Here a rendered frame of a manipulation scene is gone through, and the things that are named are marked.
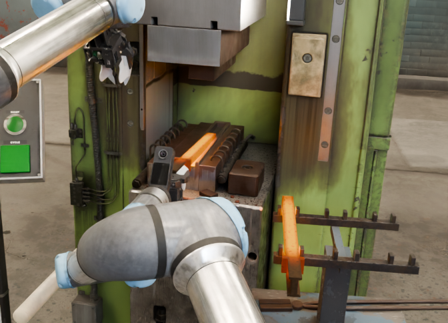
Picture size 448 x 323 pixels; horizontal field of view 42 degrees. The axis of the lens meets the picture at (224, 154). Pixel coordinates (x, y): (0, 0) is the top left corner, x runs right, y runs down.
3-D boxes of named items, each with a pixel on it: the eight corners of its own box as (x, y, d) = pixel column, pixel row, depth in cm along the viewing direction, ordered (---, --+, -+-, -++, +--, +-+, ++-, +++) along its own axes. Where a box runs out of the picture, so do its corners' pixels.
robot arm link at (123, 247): (86, 289, 81) (58, 300, 125) (162, 276, 85) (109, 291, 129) (75, 207, 83) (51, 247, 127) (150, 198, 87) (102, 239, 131)
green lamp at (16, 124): (20, 134, 156) (19, 119, 155) (5, 132, 157) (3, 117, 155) (26, 131, 159) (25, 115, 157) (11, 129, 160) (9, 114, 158)
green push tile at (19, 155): (29, 171, 155) (29, 144, 156) (-1, 173, 153) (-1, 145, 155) (30, 172, 157) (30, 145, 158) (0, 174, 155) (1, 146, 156)
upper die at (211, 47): (219, 67, 151) (221, 30, 148) (147, 61, 155) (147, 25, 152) (249, 44, 190) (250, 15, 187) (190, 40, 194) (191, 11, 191)
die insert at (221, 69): (213, 81, 163) (215, 59, 161) (188, 78, 165) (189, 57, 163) (235, 63, 191) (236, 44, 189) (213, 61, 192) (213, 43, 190)
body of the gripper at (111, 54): (87, 69, 134) (74, 24, 126) (101, 47, 140) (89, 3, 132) (119, 71, 133) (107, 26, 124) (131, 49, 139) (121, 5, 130)
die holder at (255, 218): (252, 347, 170) (262, 207, 155) (129, 325, 177) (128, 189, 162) (278, 255, 221) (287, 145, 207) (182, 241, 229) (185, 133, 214)
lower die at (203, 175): (215, 192, 163) (215, 164, 160) (147, 183, 167) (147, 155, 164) (243, 147, 202) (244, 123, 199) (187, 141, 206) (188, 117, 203)
